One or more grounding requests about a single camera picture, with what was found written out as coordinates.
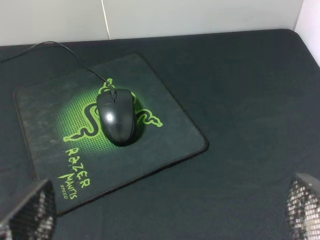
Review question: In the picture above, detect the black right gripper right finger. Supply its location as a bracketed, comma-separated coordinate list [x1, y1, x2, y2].
[286, 173, 320, 240]

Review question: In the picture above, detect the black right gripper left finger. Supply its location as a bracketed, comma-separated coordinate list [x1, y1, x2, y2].
[0, 179, 57, 240]

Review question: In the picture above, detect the black computer mouse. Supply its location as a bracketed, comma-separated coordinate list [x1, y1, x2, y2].
[96, 88, 137, 146]

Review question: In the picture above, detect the black green Razer mousepad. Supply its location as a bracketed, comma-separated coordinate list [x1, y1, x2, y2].
[14, 53, 209, 215]

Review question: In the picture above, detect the black mouse cable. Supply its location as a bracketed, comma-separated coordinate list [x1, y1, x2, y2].
[0, 41, 117, 97]

